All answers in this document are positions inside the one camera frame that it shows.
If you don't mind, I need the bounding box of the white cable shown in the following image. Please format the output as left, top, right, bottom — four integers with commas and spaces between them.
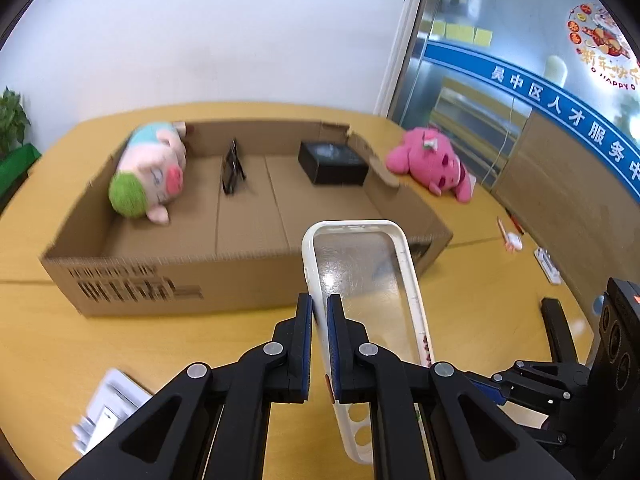
482, 95, 522, 182

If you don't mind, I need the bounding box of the cardboard box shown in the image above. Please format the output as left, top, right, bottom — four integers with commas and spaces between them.
39, 119, 453, 318

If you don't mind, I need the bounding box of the pink plush toy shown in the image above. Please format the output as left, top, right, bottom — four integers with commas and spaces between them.
385, 126, 478, 204

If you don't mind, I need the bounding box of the pig plush with teal shirt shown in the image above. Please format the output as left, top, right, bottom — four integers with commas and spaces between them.
108, 121, 188, 225

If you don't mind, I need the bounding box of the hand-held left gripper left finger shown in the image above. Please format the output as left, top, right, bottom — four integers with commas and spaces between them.
60, 292, 315, 480

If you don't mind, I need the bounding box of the black phone stand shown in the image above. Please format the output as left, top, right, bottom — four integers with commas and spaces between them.
221, 139, 247, 196

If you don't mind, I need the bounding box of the white flat device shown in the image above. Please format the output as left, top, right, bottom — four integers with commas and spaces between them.
72, 368, 153, 456

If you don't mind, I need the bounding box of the round festive window sticker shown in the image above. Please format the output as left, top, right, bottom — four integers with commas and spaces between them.
565, 2, 640, 92

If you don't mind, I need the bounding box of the green tablecloth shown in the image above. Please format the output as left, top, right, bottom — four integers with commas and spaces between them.
0, 145, 41, 197

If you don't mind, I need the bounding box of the wooden desktop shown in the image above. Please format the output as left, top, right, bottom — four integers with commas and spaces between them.
0, 101, 608, 480

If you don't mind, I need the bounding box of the blue banner on glass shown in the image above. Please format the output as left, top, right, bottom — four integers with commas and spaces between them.
424, 40, 640, 184

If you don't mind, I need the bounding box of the white clear phone case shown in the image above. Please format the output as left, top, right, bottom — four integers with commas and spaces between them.
301, 219, 436, 465

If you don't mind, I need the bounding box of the white rectangular case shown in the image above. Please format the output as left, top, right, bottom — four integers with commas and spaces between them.
535, 248, 562, 284

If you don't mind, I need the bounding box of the brown wooden partition panel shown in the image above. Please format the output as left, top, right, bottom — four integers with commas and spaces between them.
490, 110, 640, 313

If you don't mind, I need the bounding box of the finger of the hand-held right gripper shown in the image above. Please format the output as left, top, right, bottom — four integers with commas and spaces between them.
541, 297, 582, 363
470, 359, 591, 411

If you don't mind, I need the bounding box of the black box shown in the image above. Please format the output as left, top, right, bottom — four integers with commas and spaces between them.
298, 141, 370, 186

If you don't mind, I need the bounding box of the white door frame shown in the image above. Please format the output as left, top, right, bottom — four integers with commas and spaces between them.
372, 0, 432, 122

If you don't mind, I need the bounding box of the green potted plant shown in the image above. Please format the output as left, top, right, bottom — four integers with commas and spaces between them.
0, 87, 30, 154

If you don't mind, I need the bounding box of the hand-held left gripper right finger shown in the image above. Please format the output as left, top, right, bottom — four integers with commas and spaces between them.
326, 295, 576, 480

